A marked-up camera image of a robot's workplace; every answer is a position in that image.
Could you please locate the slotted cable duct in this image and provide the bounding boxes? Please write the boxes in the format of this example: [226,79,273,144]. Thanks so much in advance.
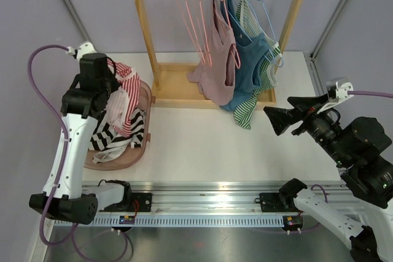
[90,215,284,228]

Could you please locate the pink plastic basket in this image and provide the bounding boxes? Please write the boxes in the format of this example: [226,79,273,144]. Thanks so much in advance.
[84,81,155,171]

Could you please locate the red white striped tank top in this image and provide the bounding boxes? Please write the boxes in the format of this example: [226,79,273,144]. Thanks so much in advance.
[106,59,141,137]

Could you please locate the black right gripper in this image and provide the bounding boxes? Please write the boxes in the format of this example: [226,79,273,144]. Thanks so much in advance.
[263,91,352,164]

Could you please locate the black white striped tank top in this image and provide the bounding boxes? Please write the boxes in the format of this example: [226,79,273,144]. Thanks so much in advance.
[88,108,146,164]

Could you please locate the green white striped tank top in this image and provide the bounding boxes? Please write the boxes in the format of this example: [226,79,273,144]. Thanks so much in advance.
[233,0,282,129]

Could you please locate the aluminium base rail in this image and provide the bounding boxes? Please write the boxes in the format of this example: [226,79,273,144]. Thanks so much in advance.
[129,180,364,215]

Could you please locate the blue tank top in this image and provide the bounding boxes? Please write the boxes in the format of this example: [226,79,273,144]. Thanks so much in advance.
[221,0,269,112]

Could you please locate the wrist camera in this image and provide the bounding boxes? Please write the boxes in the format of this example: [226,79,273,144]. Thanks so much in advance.
[317,77,354,114]
[66,41,97,61]

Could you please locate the wooden clothes rack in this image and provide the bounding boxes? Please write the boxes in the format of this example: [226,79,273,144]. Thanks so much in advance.
[134,0,303,109]

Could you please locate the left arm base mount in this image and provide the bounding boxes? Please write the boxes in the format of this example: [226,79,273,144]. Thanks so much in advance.
[101,192,153,213]

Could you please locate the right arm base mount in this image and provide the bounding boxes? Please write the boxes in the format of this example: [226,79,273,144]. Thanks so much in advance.
[254,192,309,214]

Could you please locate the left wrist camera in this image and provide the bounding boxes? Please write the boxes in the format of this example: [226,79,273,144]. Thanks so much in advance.
[66,41,97,61]

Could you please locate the dusty pink tank top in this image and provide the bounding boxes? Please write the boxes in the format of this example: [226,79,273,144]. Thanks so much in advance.
[187,0,236,106]

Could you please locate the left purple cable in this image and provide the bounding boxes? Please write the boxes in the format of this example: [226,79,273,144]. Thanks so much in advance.
[27,44,134,258]

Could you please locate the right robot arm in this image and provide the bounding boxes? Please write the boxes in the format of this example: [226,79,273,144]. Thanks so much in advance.
[264,94,392,261]

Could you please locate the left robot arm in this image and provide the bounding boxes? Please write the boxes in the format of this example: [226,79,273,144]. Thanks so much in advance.
[29,53,133,225]

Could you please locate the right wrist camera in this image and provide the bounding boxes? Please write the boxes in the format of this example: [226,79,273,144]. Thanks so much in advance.
[317,77,354,114]

